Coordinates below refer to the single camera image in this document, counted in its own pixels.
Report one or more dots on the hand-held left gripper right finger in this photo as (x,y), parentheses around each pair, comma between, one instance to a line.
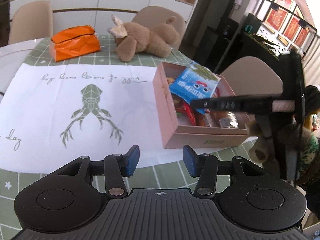
(190,163)

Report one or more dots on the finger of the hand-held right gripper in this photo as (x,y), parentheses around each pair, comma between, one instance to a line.
(237,103)

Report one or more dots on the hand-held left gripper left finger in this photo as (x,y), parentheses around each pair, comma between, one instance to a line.
(132,160)

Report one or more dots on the clear packet with printed label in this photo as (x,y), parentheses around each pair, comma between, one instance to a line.
(230,122)

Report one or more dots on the pink cardboard box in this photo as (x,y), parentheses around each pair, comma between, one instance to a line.
(200,137)

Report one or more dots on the blue snack packet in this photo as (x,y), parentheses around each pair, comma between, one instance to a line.
(195,85)

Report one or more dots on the yellow pastry packet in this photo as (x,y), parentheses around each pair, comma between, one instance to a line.
(170,81)

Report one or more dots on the person's right hand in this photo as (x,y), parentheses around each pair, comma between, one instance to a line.
(258,152)

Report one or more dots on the beige dining chair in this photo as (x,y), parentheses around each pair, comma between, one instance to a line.
(160,16)
(30,22)
(252,72)

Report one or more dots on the black side shelf unit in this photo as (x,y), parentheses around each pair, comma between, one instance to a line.
(265,41)

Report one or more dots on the black water dispenser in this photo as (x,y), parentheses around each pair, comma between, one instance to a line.
(223,40)

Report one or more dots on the white printed paper sheet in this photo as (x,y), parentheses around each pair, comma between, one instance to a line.
(50,105)

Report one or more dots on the brown plush toy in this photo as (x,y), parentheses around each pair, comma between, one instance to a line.
(147,38)

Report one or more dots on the green checked tablecloth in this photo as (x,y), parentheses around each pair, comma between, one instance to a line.
(107,43)

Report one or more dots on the orange plastic bag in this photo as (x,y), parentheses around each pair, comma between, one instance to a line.
(75,42)

